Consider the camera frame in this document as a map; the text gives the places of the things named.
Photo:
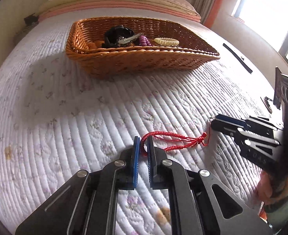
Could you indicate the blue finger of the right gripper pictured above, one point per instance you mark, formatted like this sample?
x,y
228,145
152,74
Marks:
x,y
232,119
228,127

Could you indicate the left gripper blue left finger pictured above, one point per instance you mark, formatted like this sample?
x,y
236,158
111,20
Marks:
x,y
87,202

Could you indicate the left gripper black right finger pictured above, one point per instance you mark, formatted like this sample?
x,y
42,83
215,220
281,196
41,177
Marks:
x,y
199,202

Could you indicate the right light green forearm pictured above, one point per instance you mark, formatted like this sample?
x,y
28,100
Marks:
x,y
277,214

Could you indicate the right hand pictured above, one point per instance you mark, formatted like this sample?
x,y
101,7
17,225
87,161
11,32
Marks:
x,y
265,191

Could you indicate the black comb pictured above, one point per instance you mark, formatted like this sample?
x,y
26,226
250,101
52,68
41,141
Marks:
x,y
238,58

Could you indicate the white quilted bedspread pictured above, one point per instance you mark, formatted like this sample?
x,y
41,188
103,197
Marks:
x,y
55,119

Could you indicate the window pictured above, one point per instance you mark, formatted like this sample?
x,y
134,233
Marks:
x,y
267,18

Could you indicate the brown wicker basket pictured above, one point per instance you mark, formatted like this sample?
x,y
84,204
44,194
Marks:
x,y
173,47

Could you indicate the folded yellow pink blankets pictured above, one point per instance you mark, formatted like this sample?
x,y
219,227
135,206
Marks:
x,y
151,5

